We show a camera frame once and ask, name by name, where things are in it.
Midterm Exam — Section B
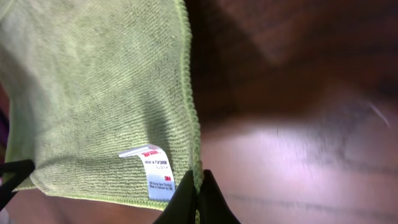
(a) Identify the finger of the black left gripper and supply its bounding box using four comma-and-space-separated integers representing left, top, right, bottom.
1, 159, 35, 210

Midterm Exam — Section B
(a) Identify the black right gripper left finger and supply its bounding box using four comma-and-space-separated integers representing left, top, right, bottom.
153, 170, 197, 224

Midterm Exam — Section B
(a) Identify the green microfibre cloth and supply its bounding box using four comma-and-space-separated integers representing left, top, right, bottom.
1, 0, 202, 210

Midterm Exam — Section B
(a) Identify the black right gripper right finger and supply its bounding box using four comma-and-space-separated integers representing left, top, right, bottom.
197, 169, 240, 224

